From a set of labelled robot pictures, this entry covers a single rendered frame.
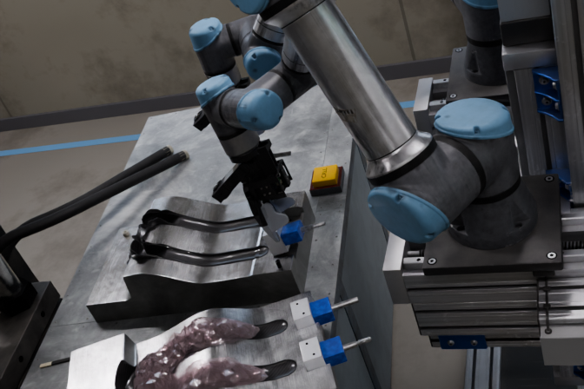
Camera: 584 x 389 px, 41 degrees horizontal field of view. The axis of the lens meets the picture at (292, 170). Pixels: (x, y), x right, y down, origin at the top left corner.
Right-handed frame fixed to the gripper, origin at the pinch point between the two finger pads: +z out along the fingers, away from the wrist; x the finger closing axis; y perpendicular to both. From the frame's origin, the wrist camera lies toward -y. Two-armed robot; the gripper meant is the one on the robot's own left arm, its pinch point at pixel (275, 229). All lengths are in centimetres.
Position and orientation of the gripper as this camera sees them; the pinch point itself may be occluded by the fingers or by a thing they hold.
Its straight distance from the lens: 166.7
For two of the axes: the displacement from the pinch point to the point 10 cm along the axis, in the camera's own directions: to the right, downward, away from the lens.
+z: 4.0, 8.2, 4.0
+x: 1.7, -5.0, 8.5
